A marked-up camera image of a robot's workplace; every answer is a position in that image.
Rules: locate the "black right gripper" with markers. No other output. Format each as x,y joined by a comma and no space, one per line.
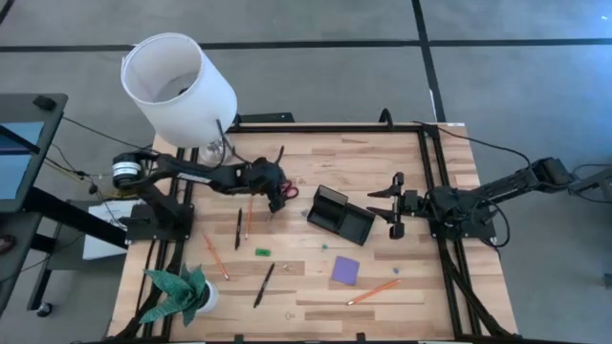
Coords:
416,201

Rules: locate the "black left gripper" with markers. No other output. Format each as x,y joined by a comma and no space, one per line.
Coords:
263,177

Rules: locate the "orange pencil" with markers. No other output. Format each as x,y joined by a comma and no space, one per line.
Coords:
216,256
248,218
374,292

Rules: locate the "black mesh desk organizer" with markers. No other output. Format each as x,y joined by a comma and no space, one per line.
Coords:
342,224

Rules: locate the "green eraser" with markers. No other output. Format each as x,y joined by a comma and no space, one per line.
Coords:
262,252

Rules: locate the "small metal clip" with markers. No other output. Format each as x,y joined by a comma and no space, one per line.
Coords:
286,267

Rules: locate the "purple sticky note pad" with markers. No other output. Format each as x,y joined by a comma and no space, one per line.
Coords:
345,271

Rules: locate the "green plant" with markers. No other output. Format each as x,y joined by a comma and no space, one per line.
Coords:
177,291

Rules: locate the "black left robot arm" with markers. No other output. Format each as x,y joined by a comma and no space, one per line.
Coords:
191,173

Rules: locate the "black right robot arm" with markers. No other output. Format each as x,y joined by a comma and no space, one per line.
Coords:
507,184

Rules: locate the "flat black bar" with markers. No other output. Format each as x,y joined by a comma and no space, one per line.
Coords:
265,117

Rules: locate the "white shade silver table lamp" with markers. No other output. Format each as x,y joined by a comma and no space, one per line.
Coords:
181,110

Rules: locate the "white paper box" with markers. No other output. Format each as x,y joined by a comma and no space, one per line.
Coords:
102,248

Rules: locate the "black stand beam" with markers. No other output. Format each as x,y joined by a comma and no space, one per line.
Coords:
72,215

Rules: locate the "grey metal stand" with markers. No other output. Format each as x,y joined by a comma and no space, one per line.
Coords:
597,181

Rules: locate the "small black device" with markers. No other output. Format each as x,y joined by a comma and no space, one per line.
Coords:
45,102

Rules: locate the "black caster wheel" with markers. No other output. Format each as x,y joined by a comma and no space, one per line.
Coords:
44,309

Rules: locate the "dark grey side desk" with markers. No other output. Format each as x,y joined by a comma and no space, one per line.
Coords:
14,277

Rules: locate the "black hook bracket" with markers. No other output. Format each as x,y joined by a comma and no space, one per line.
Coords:
386,118

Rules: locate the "black aluminium table frame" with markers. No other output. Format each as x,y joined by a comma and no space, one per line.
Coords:
334,128

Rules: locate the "black frame bracket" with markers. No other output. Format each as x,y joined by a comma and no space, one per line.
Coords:
361,337
238,338

